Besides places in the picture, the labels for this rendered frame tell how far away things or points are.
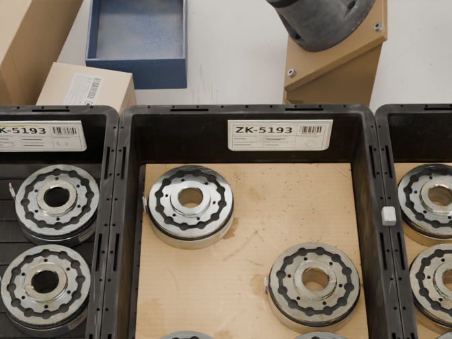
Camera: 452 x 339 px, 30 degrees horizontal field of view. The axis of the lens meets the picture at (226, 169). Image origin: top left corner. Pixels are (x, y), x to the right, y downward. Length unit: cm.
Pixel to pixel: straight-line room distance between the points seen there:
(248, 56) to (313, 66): 19
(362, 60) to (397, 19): 28
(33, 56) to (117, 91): 14
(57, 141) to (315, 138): 32
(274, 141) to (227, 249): 15
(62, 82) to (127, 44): 18
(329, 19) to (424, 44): 28
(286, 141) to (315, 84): 20
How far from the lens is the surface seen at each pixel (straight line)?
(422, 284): 98
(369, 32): 116
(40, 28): 130
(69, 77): 126
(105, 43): 139
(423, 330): 99
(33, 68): 129
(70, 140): 105
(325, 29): 118
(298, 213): 104
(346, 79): 121
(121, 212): 92
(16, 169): 111
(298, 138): 104
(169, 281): 99
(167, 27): 141
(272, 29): 141
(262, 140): 104
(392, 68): 137
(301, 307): 94
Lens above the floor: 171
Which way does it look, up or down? 55 degrees down
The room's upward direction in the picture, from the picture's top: straight up
